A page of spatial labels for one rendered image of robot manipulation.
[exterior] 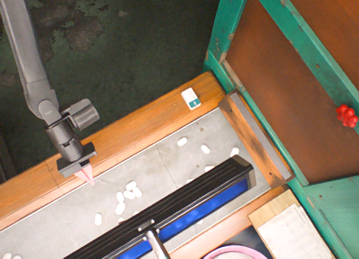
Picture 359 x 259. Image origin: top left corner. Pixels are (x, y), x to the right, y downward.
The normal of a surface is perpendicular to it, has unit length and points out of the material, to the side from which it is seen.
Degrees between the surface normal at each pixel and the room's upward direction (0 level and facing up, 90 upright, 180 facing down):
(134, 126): 0
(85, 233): 0
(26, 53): 40
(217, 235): 0
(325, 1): 90
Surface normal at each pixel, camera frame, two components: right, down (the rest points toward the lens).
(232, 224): 0.04, -0.25
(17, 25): 0.49, 0.23
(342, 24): -0.86, 0.49
